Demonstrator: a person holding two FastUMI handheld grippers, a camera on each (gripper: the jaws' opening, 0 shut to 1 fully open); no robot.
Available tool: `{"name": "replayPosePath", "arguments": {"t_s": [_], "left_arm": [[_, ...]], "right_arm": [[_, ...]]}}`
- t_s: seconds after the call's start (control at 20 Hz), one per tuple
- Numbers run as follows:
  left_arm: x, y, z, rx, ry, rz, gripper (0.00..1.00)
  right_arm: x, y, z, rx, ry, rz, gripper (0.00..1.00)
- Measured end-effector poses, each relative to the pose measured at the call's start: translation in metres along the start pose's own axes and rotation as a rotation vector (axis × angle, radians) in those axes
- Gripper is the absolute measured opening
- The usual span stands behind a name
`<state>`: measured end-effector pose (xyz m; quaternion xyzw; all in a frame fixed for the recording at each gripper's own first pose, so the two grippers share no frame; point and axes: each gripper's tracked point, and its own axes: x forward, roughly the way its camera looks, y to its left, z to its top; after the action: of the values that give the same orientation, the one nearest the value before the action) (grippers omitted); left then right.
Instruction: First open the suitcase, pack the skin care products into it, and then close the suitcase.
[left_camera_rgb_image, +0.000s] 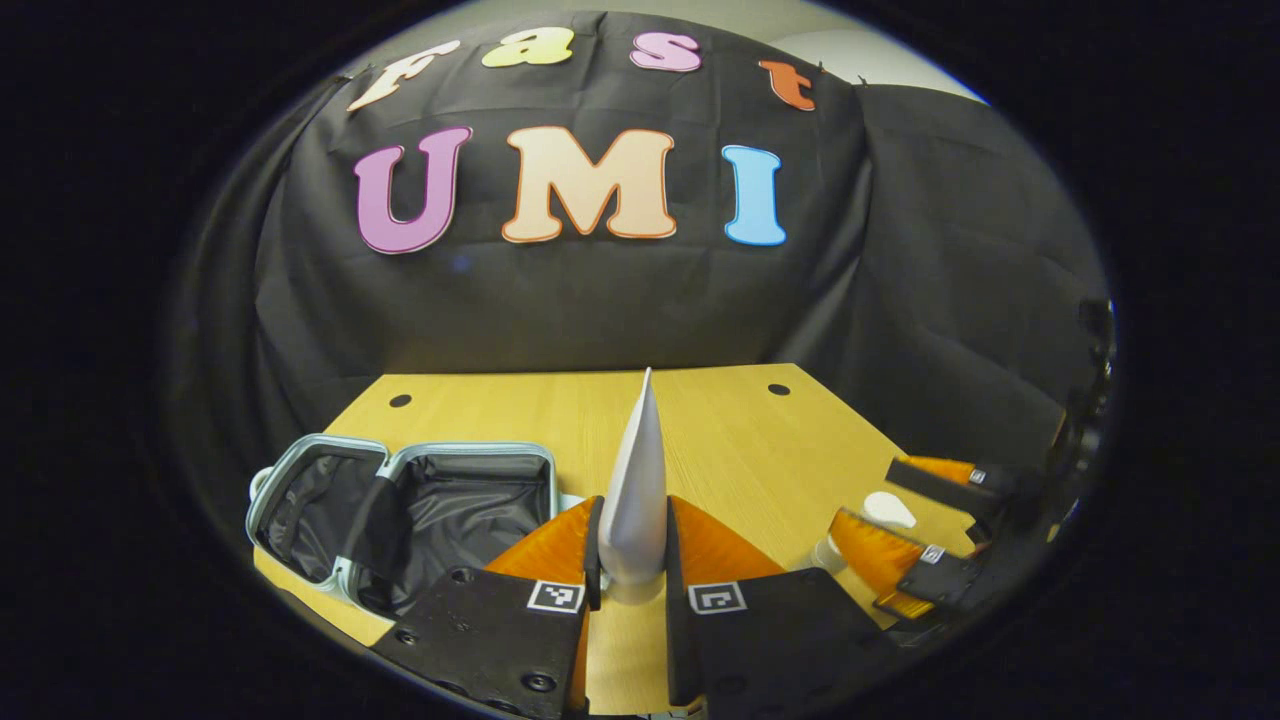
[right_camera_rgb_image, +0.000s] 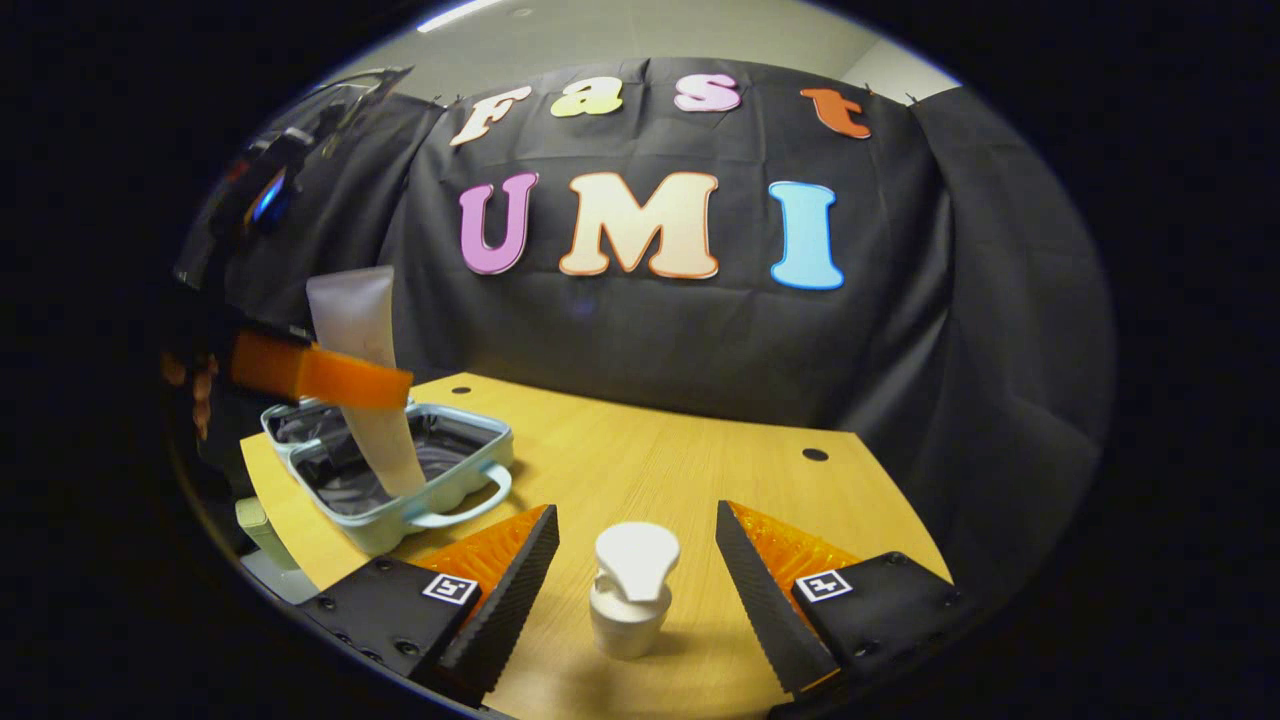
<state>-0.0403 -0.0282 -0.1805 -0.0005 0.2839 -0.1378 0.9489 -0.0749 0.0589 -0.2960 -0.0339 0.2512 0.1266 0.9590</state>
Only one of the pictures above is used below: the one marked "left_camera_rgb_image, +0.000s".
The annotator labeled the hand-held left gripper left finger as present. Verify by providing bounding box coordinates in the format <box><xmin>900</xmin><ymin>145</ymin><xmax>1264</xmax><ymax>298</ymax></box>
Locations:
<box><xmin>370</xmin><ymin>495</ymin><xmax>606</xmax><ymax>720</ymax></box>

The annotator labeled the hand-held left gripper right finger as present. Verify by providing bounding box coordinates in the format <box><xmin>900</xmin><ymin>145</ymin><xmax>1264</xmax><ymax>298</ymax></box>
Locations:
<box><xmin>664</xmin><ymin>495</ymin><xmax>903</xmax><ymax>719</ymax></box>

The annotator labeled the white pump bottle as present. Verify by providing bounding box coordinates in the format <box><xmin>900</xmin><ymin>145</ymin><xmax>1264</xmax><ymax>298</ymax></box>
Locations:
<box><xmin>805</xmin><ymin>490</ymin><xmax>917</xmax><ymax>576</ymax></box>

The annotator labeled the light blue suitcase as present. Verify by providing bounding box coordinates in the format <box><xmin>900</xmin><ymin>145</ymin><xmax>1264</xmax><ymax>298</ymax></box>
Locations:
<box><xmin>245</xmin><ymin>433</ymin><xmax>586</xmax><ymax>619</ymax></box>

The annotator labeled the white skin care tube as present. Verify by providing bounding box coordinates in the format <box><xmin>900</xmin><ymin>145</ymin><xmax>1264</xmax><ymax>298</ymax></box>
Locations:
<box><xmin>597</xmin><ymin>367</ymin><xmax>669</xmax><ymax>601</ymax></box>

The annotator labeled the black backdrop cloth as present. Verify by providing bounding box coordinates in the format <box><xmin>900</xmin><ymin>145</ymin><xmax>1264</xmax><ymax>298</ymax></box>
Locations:
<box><xmin>165</xmin><ymin>10</ymin><xmax>1113</xmax><ymax>526</ymax></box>

